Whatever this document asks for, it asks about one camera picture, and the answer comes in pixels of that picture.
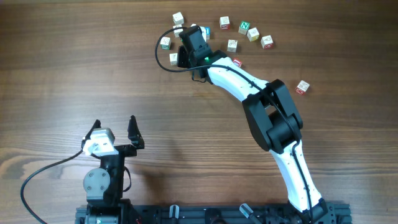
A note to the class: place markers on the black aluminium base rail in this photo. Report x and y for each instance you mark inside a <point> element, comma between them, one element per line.
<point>274,213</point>

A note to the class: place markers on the red letter U block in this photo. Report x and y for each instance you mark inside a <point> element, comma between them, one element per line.
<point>237,62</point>

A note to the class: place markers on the red letter A block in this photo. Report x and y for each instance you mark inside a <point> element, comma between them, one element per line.
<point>173,58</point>

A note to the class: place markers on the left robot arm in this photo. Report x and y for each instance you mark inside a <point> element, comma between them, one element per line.
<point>104,185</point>

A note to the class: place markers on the plain wooden block red side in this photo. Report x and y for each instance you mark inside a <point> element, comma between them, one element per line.
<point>302,87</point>

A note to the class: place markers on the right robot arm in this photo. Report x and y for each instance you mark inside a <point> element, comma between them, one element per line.
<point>272,116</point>

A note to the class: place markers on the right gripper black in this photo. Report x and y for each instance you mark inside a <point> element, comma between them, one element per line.
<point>182,52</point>

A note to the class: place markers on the blue letter P block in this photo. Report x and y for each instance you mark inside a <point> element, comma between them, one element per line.
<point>207,32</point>

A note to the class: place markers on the wooden block with picture centre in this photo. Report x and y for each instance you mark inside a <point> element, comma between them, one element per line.
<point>232,45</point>

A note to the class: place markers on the wooden block red side top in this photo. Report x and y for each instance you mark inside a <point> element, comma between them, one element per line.
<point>224,23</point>

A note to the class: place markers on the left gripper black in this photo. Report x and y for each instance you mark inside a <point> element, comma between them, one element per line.
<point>123,149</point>

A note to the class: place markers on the wooden block with tree picture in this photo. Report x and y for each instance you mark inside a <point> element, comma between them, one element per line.
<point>177,30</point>

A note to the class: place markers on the wooden block green side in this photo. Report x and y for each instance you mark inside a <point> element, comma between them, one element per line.
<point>165,43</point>

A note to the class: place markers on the green letter N block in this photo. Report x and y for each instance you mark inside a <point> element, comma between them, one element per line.
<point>244,27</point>

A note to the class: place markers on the wooden block red side right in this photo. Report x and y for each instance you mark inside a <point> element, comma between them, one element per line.
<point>267,42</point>

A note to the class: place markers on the wooden block yellow side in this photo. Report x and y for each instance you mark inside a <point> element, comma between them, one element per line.
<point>253,34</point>

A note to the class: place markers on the plain wooden block top left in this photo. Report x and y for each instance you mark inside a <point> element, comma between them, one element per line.
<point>178,18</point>

